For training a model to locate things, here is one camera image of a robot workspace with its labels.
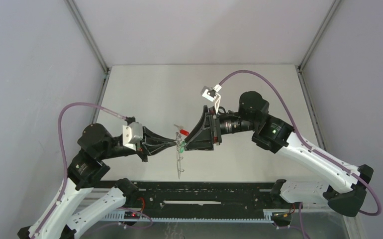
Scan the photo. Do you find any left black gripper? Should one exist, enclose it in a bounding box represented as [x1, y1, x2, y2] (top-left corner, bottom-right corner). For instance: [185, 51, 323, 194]
[100, 124, 178, 161]

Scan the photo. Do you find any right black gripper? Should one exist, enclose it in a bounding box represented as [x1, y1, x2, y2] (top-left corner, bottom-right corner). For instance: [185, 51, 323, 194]
[185, 106, 257, 151]

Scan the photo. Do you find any metal disc keyring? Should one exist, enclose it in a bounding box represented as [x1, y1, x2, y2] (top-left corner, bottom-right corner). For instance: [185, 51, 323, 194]
[176, 131, 184, 180]

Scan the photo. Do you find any green capped key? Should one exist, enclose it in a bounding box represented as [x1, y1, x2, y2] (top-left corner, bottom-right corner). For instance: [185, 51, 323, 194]
[177, 142, 186, 154]

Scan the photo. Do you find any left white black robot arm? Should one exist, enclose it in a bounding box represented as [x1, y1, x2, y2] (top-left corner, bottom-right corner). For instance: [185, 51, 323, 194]
[17, 122, 176, 239]

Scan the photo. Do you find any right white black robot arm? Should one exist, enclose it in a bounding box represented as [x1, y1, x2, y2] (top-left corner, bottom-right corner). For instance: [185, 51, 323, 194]
[184, 91, 373, 217]

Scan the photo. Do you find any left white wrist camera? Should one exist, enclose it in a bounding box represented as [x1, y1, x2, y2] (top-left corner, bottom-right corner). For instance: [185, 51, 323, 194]
[122, 122, 143, 151]

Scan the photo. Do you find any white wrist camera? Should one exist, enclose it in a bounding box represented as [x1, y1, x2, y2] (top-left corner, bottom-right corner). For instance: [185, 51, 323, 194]
[201, 84, 222, 114]
[122, 122, 143, 151]

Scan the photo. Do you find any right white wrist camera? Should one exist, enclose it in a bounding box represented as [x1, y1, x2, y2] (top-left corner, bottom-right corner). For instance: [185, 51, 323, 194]
[201, 84, 222, 114]

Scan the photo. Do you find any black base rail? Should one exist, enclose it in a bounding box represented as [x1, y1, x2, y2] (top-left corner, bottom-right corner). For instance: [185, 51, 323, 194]
[89, 180, 303, 220]

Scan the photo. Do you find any white slotted cable duct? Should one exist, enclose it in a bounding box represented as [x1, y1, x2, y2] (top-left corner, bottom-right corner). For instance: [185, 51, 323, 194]
[100, 211, 274, 223]

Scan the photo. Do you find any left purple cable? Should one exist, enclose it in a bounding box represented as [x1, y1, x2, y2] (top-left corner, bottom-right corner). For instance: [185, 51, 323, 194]
[30, 102, 127, 239]

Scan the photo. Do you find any left aluminium frame post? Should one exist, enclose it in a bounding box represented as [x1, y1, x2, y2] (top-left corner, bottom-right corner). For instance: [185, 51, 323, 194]
[64, 0, 109, 74]

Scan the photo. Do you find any aluminium frame post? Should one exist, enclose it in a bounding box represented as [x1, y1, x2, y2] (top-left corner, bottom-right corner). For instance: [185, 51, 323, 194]
[298, 0, 343, 72]
[64, 0, 109, 74]

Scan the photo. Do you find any right aluminium frame post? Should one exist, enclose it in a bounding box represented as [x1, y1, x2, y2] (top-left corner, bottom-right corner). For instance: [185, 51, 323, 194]
[298, 0, 343, 72]

